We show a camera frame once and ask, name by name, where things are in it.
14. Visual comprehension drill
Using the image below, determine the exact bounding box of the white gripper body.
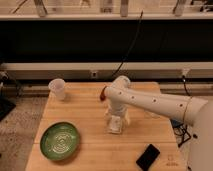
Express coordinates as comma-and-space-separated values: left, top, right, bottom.
106, 113, 130, 134

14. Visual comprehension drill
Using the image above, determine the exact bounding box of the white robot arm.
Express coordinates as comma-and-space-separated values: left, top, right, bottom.
103, 76, 213, 171

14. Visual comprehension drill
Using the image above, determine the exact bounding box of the red brown oval object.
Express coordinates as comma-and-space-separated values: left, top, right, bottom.
100, 86, 107, 101

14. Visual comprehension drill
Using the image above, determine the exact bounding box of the black smartphone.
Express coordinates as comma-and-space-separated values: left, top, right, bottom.
136, 144, 160, 171

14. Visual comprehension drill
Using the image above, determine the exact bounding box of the green glass plate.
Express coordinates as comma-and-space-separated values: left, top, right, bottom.
40, 122, 80, 161

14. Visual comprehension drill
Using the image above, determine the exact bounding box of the clear plastic cup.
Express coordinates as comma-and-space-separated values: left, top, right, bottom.
48, 78, 65, 100

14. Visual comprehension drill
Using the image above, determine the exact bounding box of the black cable at right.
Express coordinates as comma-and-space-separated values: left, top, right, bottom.
173, 75, 193, 148

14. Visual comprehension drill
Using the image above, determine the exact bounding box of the black hanging cable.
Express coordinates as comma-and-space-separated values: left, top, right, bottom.
107, 9, 145, 81

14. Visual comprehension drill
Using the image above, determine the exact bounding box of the white wall rail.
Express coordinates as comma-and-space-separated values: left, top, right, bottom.
0, 62, 213, 80

